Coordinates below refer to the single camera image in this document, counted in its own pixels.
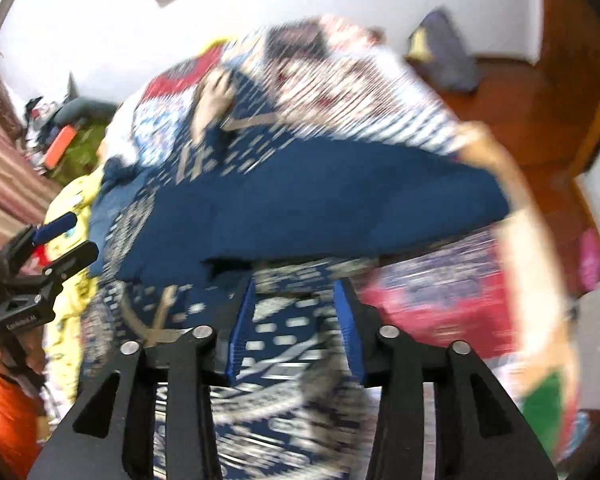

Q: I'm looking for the grey bolster pillow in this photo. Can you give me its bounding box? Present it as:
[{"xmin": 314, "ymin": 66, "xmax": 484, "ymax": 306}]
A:
[{"xmin": 54, "ymin": 97, "xmax": 122, "ymax": 127}]

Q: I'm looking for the yellow soft item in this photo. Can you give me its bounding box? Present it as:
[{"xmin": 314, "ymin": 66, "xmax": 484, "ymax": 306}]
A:
[{"xmin": 200, "ymin": 36, "xmax": 231, "ymax": 56}]

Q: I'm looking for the person's left forearm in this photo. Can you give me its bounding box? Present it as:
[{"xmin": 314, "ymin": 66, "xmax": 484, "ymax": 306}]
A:
[{"xmin": 0, "ymin": 355, "xmax": 43, "ymax": 463}]

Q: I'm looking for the patchwork printed blanket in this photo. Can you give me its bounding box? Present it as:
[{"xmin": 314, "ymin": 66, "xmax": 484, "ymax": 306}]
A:
[{"xmin": 105, "ymin": 14, "xmax": 583, "ymax": 463}]

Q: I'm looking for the person's left hand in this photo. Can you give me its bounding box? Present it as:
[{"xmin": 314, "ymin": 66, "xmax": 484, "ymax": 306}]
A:
[{"xmin": 16, "ymin": 330, "xmax": 47, "ymax": 377}]

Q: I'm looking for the orange box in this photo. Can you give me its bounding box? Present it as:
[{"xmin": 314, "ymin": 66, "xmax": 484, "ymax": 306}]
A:
[{"xmin": 44, "ymin": 125, "xmax": 79, "ymax": 169}]

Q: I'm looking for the dark grey cloth bundle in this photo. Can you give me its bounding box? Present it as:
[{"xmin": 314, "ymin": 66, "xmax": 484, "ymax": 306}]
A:
[{"xmin": 405, "ymin": 7, "xmax": 484, "ymax": 94}]

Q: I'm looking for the yellow cartoon cloth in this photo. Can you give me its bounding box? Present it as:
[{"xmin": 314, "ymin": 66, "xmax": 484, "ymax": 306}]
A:
[{"xmin": 41, "ymin": 162, "xmax": 108, "ymax": 413}]

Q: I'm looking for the green cloth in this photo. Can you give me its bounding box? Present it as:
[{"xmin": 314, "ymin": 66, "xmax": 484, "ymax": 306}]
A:
[{"xmin": 50, "ymin": 120, "xmax": 110, "ymax": 187}]

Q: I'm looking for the pile of mixed clutter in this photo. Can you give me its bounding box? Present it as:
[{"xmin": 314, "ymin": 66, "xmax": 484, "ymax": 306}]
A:
[{"xmin": 22, "ymin": 72, "xmax": 78, "ymax": 166}]

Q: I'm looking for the striped brown curtain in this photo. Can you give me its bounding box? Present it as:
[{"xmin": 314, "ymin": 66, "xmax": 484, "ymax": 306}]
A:
[{"xmin": 0, "ymin": 37, "xmax": 63, "ymax": 253}]

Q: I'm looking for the blue patterned garment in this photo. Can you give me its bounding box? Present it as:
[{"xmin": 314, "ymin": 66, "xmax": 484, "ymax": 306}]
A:
[{"xmin": 77, "ymin": 60, "xmax": 513, "ymax": 480}]

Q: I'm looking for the wooden door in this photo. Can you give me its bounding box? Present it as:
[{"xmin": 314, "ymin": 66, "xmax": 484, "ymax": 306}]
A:
[{"xmin": 535, "ymin": 0, "xmax": 600, "ymax": 181}]

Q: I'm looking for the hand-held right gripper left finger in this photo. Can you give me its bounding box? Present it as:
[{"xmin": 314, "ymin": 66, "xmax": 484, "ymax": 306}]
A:
[{"xmin": 27, "ymin": 279, "xmax": 255, "ymax": 480}]

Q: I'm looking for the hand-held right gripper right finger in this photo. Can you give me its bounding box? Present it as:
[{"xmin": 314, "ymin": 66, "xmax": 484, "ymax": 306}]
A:
[{"xmin": 332, "ymin": 279, "xmax": 561, "ymax": 480}]

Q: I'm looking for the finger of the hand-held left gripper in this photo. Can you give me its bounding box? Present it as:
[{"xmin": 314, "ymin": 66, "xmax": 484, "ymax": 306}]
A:
[
  {"xmin": 0, "ymin": 211, "xmax": 77, "ymax": 266},
  {"xmin": 10, "ymin": 241, "xmax": 100, "ymax": 311}
]

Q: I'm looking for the pink slipper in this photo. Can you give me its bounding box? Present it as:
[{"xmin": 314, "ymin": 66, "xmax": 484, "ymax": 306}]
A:
[{"xmin": 579, "ymin": 229, "xmax": 600, "ymax": 282}]

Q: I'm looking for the white box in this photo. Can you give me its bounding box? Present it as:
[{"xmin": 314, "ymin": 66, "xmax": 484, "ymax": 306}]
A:
[{"xmin": 572, "ymin": 280, "xmax": 600, "ymax": 363}]

